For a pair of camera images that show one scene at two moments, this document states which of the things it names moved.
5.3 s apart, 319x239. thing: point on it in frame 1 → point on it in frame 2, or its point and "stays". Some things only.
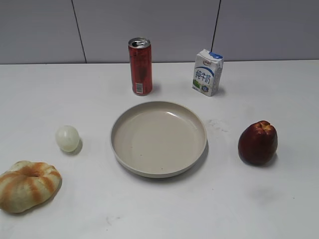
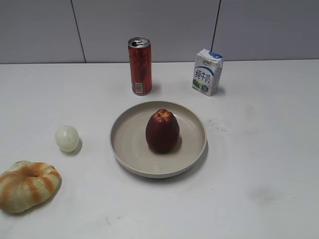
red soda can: [140, 55] stays
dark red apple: [257, 142] → [162, 131]
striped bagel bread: [27, 184] stays
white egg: [68, 138] stays
